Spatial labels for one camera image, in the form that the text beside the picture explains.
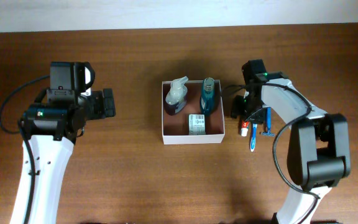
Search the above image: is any blue disposable razor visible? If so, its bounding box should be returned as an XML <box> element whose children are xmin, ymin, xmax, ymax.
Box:
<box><xmin>260</xmin><ymin>108</ymin><xmax>274</xmax><ymax>137</ymax></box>

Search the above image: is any blue white toothbrush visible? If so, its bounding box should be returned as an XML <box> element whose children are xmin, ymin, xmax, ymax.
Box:
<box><xmin>250</xmin><ymin>123</ymin><xmax>257</xmax><ymax>152</ymax></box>

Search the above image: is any toothpaste tube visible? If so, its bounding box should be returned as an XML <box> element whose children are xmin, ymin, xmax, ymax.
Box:
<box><xmin>240</xmin><ymin>120</ymin><xmax>249</xmax><ymax>137</ymax></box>

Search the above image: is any teal mouthwash bottle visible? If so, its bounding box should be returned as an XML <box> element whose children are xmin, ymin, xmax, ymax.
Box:
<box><xmin>200</xmin><ymin>77</ymin><xmax>215</xmax><ymax>116</ymax></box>

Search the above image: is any white green soap box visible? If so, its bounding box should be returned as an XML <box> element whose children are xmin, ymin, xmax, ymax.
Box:
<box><xmin>188</xmin><ymin>114</ymin><xmax>206</xmax><ymax>135</ymax></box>

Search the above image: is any clear pump soap bottle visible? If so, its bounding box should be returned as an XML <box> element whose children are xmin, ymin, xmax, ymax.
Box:
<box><xmin>164</xmin><ymin>76</ymin><xmax>188</xmax><ymax>116</ymax></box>

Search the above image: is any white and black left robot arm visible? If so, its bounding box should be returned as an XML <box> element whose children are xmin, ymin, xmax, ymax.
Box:
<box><xmin>10</xmin><ymin>62</ymin><xmax>116</xmax><ymax>223</ymax></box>

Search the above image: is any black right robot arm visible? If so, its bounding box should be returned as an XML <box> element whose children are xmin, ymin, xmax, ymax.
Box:
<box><xmin>231</xmin><ymin>59</ymin><xmax>351</xmax><ymax>223</ymax></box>

